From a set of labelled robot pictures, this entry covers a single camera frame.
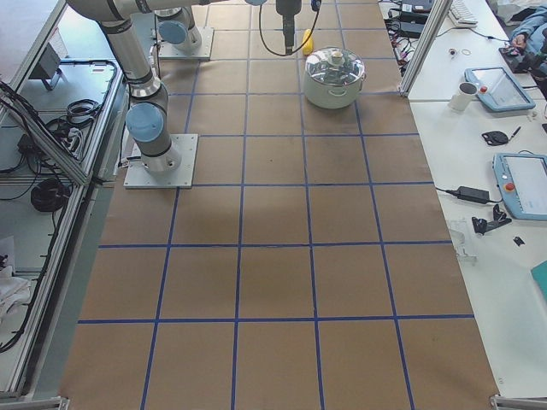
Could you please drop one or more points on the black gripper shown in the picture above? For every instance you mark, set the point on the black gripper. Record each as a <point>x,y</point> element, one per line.
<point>285,9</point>

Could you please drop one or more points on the yellow corn cob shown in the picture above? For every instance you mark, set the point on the yellow corn cob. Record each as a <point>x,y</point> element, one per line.
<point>308,42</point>

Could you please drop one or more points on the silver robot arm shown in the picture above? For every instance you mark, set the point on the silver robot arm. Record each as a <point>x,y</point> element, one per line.
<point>146,120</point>
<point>174,19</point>

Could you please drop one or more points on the white cooking pot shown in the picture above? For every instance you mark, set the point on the white cooking pot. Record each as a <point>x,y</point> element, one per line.
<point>329,96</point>

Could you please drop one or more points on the white keyboard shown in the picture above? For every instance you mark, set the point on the white keyboard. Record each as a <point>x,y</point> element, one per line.
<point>461,16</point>

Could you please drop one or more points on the white mug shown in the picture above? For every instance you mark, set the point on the white mug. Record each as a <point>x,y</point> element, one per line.
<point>465,93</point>

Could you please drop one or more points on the far blue teach pendant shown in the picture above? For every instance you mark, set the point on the far blue teach pendant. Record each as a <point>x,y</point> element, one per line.
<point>499,90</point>

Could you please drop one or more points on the blue teach pendant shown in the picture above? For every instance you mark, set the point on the blue teach pendant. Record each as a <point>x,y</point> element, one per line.
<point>521,179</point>
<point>499,90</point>

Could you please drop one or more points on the black pen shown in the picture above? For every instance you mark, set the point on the black pen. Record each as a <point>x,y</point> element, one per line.
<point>514,133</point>

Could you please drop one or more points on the brown gridded table mat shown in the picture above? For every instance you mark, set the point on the brown gridded table mat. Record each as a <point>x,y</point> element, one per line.
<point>308,267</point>

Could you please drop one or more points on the black power adapter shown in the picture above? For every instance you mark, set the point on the black power adapter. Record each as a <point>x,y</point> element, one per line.
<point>473,195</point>

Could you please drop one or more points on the near blue teach pendant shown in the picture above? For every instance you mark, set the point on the near blue teach pendant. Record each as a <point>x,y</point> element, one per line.
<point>521,179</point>

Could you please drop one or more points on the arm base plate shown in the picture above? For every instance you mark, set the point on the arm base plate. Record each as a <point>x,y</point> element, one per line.
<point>181,45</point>
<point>173,169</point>

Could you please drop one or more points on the aluminium frame post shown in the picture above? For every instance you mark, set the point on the aluminium frame post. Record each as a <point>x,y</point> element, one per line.
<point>434,22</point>

